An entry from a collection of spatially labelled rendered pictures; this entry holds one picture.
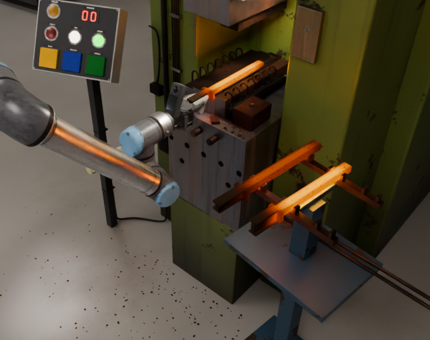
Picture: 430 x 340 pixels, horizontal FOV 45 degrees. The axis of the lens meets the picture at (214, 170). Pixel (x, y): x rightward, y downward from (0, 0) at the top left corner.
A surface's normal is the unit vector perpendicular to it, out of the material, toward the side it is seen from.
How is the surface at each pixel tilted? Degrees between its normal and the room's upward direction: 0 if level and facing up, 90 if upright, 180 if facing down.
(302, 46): 90
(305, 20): 90
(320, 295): 0
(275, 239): 0
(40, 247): 0
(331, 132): 90
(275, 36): 90
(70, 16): 60
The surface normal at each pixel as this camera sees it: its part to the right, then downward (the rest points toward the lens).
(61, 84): 0.03, -0.78
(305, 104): -0.65, 0.47
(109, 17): -0.22, 0.13
